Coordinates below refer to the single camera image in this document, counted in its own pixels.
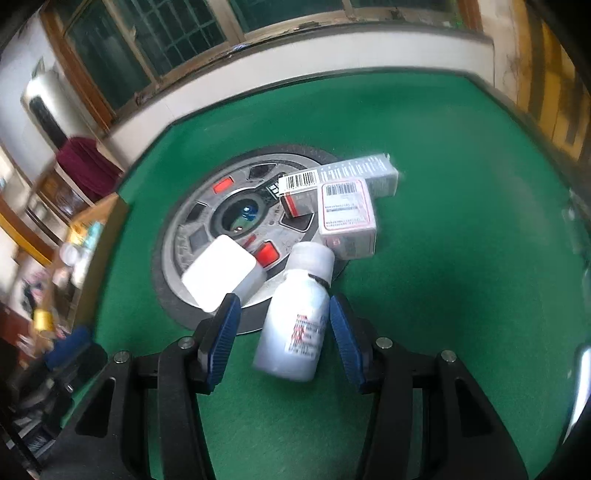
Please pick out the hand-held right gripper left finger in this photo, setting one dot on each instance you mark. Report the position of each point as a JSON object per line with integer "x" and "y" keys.
{"x": 221, "y": 341}

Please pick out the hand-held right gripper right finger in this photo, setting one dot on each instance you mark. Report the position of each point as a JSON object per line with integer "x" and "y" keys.
{"x": 346, "y": 341}

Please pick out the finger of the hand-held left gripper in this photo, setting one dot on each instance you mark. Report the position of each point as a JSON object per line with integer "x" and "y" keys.
{"x": 74, "y": 344}

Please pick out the yellow tape roll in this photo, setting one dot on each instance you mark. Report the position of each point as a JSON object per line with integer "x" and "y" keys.
{"x": 42, "y": 319}

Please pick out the white medicine bottle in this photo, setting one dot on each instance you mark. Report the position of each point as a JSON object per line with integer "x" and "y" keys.
{"x": 295, "y": 314}

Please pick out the shallow cardboard box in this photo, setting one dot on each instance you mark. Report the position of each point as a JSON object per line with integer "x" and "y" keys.
{"x": 113, "y": 217}

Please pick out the white pink barcode box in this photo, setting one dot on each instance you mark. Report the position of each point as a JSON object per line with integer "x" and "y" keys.
{"x": 348, "y": 217}

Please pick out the grey round table hub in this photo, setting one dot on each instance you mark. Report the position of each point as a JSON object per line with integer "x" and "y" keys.
{"x": 184, "y": 221}

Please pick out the red and white barcode box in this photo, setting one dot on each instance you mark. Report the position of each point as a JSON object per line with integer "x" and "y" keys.
{"x": 298, "y": 187}

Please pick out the long silver carton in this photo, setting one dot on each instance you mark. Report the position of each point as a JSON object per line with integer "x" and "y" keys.
{"x": 369, "y": 173}

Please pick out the maroon cloth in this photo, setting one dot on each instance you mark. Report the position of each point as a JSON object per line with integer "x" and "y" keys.
{"x": 87, "y": 166}

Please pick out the white standing air conditioner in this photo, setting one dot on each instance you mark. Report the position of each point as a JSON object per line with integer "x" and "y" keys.
{"x": 41, "y": 106}

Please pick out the barred window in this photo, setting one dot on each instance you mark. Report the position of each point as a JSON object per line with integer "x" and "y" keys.
{"x": 115, "y": 46}

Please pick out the wooden framed glass door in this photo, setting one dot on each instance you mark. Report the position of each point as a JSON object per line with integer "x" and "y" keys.
{"x": 545, "y": 69}

